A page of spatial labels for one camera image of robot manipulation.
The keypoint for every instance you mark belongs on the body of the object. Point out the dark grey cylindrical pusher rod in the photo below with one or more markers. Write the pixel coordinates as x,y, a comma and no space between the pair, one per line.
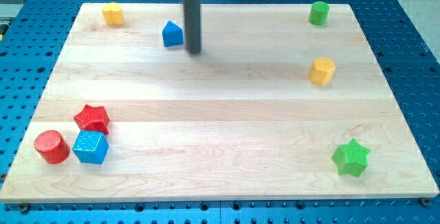
192,25

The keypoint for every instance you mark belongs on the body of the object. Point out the blue triangle block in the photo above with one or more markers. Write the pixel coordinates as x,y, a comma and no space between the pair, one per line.
172,35

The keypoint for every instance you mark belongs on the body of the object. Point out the red star block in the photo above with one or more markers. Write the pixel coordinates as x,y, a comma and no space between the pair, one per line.
93,119

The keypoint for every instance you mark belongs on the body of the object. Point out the green star block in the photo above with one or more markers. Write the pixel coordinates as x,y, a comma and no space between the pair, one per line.
351,158

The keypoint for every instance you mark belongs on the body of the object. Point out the yellow heart block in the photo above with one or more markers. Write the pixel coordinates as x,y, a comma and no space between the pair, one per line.
112,13

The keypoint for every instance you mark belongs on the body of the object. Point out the green cylinder block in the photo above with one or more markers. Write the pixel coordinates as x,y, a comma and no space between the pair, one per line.
318,13

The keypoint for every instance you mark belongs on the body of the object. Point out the light wooden board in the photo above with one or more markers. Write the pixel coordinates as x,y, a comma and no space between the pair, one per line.
242,120

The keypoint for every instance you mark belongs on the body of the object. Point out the yellow hexagon block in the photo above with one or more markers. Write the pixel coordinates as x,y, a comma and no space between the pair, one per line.
322,70

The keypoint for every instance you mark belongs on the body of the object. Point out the blue cube block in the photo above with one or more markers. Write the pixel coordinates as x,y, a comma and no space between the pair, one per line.
91,147

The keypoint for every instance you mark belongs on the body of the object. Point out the red cylinder block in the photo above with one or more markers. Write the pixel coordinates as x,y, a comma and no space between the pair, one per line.
52,147

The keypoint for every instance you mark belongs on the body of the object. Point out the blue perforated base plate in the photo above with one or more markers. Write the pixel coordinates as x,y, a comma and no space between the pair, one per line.
35,39

